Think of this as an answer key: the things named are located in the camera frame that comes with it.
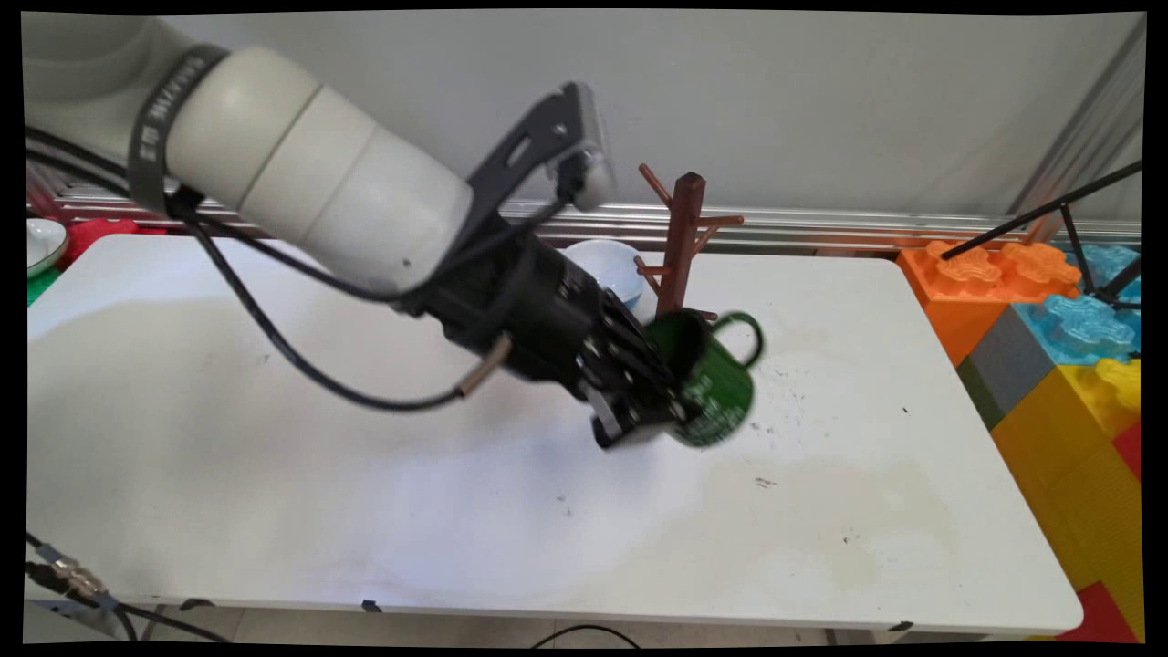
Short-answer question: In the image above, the black cable with inline connector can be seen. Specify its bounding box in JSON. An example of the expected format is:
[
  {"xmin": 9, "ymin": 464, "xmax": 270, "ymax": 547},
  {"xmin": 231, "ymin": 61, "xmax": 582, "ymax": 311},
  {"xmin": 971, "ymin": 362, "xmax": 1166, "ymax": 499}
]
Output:
[{"xmin": 26, "ymin": 532, "xmax": 231, "ymax": 644}]

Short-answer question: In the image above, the aluminium rail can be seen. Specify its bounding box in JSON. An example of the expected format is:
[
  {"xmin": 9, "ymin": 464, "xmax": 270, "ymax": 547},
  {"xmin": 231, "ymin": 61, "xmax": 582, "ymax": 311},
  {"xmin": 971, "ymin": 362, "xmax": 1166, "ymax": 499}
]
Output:
[{"xmin": 27, "ymin": 164, "xmax": 1142, "ymax": 255}]

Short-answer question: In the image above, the yellow giant building block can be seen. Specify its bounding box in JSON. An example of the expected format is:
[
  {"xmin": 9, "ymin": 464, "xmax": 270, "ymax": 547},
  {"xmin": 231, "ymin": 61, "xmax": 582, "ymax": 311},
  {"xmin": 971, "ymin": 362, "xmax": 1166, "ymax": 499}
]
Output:
[{"xmin": 989, "ymin": 357, "xmax": 1145, "ymax": 641}]

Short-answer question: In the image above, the orange giant building block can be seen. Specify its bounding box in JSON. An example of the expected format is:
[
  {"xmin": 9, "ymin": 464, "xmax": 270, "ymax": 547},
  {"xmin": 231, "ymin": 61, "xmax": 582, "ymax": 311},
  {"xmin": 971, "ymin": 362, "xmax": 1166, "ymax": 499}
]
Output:
[{"xmin": 896, "ymin": 239, "xmax": 1083, "ymax": 368}]

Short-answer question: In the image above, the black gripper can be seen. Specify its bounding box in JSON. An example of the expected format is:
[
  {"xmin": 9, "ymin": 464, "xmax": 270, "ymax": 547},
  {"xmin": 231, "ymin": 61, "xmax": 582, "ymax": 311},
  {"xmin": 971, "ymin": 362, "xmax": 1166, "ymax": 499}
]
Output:
[{"xmin": 401, "ymin": 232, "xmax": 700, "ymax": 451}]

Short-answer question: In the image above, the red giant building block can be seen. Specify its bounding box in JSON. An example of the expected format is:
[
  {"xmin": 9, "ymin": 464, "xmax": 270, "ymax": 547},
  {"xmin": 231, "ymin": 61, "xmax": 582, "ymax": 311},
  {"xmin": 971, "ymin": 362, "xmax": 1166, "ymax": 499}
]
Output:
[{"xmin": 1057, "ymin": 582, "xmax": 1139, "ymax": 645}]

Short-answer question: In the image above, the blue and white bowl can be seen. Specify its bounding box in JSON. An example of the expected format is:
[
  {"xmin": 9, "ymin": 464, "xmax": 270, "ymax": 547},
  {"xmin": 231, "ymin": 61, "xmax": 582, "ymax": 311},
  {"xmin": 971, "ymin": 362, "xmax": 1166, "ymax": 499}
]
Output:
[{"xmin": 560, "ymin": 238, "xmax": 648, "ymax": 312}]

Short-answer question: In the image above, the grey giant building block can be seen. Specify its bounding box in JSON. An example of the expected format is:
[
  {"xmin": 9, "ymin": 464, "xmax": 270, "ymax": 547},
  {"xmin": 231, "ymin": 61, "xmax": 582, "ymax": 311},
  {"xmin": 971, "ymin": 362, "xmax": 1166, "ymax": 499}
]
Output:
[{"xmin": 965, "ymin": 305, "xmax": 1060, "ymax": 418}]

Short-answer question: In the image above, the black floor cable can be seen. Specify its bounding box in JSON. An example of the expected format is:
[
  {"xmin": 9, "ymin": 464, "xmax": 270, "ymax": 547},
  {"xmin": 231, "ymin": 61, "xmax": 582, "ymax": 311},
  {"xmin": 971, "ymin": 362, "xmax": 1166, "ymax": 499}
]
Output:
[{"xmin": 529, "ymin": 624, "xmax": 641, "ymax": 650}]

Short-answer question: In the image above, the brown wooden mug tree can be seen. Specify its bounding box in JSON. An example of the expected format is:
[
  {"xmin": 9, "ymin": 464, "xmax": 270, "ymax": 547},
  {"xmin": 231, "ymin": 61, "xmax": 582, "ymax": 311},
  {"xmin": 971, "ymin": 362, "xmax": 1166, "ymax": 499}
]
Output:
[{"xmin": 635, "ymin": 163, "xmax": 746, "ymax": 322}]

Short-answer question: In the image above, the grey velcro strap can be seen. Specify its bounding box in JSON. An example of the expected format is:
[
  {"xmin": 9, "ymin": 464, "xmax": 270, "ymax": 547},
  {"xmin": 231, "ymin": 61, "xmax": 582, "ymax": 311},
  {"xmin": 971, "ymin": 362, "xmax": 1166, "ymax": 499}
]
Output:
[{"xmin": 127, "ymin": 43, "xmax": 231, "ymax": 217}]

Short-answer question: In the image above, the black camera cable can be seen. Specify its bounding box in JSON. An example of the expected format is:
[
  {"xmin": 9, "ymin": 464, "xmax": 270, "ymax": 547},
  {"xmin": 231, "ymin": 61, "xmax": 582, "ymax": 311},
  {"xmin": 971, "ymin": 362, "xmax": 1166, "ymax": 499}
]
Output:
[{"xmin": 26, "ymin": 126, "xmax": 585, "ymax": 305}]

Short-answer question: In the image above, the green enamel mug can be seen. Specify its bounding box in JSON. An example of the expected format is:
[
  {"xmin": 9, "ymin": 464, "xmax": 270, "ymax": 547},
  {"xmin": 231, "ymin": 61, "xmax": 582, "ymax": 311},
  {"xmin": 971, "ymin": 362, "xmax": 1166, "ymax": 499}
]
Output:
[{"xmin": 642, "ymin": 309, "xmax": 767, "ymax": 449}]

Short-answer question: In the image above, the white bowl with dark rim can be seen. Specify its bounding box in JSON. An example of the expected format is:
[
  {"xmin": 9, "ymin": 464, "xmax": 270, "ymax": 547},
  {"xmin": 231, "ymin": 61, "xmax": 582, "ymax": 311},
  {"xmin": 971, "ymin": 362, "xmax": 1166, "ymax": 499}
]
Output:
[{"xmin": 26, "ymin": 215, "xmax": 70, "ymax": 278}]

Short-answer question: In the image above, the black tripod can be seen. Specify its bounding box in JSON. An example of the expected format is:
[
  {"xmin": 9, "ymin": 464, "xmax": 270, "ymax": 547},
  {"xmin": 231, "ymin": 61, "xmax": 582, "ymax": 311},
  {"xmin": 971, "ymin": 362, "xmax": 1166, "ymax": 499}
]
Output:
[{"xmin": 940, "ymin": 162, "xmax": 1144, "ymax": 308}]

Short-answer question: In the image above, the blue giant building block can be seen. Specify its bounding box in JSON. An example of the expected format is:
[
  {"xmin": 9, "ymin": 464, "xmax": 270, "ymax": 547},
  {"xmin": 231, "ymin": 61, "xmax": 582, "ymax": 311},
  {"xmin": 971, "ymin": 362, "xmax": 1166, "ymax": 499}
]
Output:
[{"xmin": 1011, "ymin": 244, "xmax": 1142, "ymax": 369}]

